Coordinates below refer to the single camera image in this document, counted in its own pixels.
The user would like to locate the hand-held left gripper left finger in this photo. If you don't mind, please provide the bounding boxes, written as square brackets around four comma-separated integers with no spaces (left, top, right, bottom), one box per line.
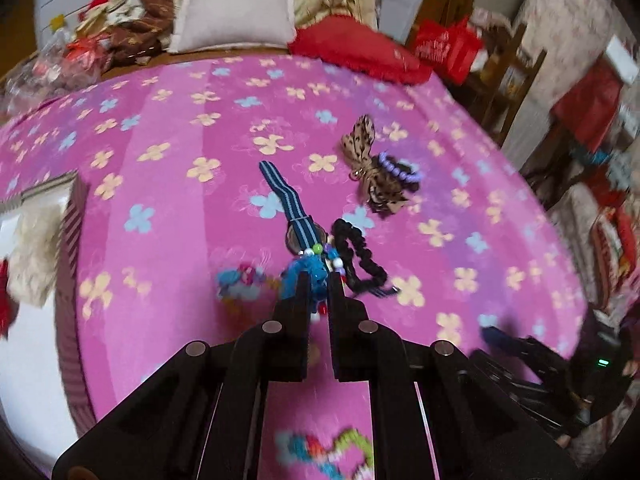
[51,271,313,480]

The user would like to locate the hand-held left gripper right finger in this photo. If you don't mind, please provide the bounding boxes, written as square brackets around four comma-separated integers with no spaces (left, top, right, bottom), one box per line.
[327,272,583,480]

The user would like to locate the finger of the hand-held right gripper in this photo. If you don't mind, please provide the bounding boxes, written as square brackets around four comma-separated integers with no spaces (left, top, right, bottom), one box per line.
[479,326,571,386]
[470,352,566,428]

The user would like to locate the black scrunchie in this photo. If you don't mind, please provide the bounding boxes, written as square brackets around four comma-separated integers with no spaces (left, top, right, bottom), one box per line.
[331,217,401,298]

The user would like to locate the blue striped strap watch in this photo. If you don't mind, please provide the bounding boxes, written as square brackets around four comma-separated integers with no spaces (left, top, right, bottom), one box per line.
[258,160,331,256]

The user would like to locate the green pink blue bead bracelet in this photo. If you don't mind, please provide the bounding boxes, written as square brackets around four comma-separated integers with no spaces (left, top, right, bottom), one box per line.
[275,425,376,480]

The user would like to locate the white box with striped sides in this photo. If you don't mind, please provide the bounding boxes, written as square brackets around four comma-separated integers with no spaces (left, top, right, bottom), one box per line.
[0,170,98,466]

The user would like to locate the pink floral blanket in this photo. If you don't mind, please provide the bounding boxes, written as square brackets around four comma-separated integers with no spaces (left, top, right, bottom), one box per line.
[0,52,586,480]

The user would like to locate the red pillow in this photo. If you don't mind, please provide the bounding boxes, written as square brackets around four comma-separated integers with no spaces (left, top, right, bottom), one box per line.
[289,15,433,86]

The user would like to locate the large red bag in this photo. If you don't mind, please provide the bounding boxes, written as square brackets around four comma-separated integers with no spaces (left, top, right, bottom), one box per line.
[552,57,626,151]

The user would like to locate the cream fluffy hair accessory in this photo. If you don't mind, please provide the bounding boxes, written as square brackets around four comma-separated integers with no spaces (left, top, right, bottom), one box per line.
[10,205,66,308]

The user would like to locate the wooden chair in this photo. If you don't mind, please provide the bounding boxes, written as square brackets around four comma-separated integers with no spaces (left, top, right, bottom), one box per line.
[450,20,548,148]

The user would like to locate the red plastic bag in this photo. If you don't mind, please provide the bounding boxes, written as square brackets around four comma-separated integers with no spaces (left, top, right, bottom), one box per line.
[412,17,483,86]

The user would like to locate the red fluffy hair accessory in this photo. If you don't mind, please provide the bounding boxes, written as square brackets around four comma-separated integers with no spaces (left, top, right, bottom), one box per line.
[0,257,18,341]

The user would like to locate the beige pillow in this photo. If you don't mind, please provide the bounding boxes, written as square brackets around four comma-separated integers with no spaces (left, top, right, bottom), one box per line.
[167,0,301,56]

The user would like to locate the brown floral blanket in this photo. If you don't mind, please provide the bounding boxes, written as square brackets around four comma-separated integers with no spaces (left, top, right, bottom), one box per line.
[100,0,176,66]

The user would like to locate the pile of plastic packets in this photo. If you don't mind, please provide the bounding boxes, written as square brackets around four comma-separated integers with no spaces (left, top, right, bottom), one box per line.
[0,0,131,121]

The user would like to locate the floral patterned cloth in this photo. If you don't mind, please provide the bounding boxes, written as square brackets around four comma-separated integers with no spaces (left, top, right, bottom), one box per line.
[520,0,636,61]

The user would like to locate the purple bead bracelet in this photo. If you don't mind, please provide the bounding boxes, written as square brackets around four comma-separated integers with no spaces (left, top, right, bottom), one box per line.
[376,152,426,193]

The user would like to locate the leopard print bow hair tie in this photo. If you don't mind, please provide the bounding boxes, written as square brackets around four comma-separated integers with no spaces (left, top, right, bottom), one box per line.
[341,114,411,218]

